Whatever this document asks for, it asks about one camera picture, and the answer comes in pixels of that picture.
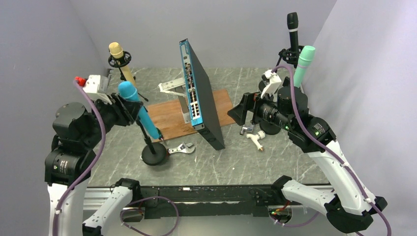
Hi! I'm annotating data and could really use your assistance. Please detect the black microphone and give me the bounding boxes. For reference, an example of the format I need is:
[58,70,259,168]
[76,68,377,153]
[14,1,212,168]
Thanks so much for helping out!
[287,12,299,55]

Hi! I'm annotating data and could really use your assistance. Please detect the chrome faucet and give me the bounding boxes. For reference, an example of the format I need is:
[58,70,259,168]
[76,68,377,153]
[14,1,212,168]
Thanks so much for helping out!
[239,125,253,135]

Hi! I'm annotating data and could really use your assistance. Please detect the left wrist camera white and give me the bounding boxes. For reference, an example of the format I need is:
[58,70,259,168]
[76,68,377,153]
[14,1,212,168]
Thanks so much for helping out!
[74,75,112,104]

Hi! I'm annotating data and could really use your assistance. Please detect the white plastic faucet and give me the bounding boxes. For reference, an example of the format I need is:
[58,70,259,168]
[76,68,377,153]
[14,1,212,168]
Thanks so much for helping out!
[246,130,266,151]

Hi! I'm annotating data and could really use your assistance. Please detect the beige microphone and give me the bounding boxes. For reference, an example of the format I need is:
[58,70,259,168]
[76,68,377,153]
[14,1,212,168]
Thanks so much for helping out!
[108,42,136,87]

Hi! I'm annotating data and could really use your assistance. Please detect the black round-base mic stand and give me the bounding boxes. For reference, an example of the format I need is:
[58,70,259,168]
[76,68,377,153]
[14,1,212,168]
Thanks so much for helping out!
[136,118,168,166]

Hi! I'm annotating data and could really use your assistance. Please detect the blue microphone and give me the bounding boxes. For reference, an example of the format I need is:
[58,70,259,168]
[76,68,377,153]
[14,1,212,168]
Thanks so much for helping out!
[118,81,163,139]

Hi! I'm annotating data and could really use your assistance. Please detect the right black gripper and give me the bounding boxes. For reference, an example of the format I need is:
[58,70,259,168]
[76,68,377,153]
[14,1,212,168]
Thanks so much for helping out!
[228,87,293,131]

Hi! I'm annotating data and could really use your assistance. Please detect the black tripod mic stand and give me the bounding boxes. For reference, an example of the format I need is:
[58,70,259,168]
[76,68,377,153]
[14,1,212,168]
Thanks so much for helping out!
[108,51,136,87]

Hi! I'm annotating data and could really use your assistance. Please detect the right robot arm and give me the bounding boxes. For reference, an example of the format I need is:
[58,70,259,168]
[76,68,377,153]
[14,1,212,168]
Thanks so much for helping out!
[228,86,387,234]

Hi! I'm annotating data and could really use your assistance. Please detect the black stand with shock mount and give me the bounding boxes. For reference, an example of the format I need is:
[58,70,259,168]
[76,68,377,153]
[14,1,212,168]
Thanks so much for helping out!
[258,45,304,91]

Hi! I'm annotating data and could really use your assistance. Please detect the black stand of green microphone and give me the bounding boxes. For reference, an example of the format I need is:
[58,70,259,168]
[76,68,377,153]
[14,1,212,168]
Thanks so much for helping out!
[258,76,290,135]

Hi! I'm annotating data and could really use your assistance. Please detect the aluminium frame rail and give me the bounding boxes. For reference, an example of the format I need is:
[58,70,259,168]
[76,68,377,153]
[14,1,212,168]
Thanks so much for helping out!
[83,186,336,216]

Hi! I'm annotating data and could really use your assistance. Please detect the mint green microphone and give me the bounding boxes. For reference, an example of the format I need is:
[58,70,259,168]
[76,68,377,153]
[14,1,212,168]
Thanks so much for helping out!
[293,45,316,88]

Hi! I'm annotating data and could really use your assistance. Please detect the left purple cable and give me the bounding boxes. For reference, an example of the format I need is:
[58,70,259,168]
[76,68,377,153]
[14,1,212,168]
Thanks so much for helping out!
[52,80,107,236]

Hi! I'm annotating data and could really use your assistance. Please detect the wooden board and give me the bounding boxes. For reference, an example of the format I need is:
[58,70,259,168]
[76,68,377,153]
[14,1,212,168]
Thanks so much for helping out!
[146,89,235,140]

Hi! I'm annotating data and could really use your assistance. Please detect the metal bracket holder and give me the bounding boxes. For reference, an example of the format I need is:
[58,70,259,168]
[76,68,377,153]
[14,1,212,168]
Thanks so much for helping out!
[158,78,191,123]

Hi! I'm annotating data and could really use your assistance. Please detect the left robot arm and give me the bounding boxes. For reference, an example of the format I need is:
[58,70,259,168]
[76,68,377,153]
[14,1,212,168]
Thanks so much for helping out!
[45,94,143,236]

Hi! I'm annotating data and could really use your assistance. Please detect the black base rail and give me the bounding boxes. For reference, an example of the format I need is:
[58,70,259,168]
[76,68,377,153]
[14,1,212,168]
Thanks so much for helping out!
[126,184,289,219]

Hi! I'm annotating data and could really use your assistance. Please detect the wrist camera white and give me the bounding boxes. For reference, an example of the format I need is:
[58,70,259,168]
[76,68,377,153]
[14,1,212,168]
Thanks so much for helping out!
[261,70,282,98]
[74,75,112,104]

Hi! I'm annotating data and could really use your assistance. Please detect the blue black network switch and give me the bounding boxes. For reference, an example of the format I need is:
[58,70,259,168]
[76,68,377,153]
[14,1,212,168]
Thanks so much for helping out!
[179,38,225,150]

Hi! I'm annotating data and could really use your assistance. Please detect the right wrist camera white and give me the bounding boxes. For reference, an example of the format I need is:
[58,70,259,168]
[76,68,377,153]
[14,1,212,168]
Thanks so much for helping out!
[261,70,282,98]

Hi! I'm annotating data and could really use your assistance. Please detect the adjustable wrench red handle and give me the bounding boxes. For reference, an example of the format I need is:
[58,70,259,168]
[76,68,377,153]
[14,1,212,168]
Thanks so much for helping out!
[168,143,196,154]

